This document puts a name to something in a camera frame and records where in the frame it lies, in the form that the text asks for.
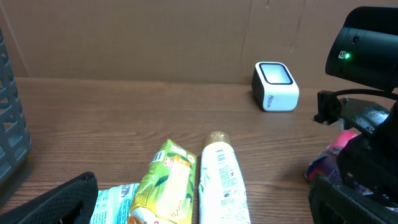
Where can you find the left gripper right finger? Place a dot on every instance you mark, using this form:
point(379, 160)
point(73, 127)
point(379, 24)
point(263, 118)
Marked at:
point(335, 203)

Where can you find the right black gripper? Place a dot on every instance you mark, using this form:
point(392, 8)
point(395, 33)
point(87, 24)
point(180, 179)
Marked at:
point(369, 159)

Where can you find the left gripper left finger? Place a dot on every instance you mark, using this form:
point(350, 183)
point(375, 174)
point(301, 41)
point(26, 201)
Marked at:
point(71, 202)

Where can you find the teal wet wipes pack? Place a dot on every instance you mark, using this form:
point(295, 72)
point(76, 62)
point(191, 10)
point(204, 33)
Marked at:
point(112, 205)

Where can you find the green yellow snack pouch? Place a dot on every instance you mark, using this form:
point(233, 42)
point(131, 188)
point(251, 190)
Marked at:
point(166, 192)

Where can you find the white tube gold cap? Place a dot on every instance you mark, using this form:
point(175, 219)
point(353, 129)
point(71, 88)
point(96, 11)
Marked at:
point(221, 189)

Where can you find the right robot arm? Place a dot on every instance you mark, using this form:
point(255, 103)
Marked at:
point(365, 52)

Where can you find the white barcode scanner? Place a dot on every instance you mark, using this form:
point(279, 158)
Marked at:
point(273, 87)

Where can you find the grey plastic mesh basket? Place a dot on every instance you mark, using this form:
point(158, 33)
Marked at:
point(15, 137)

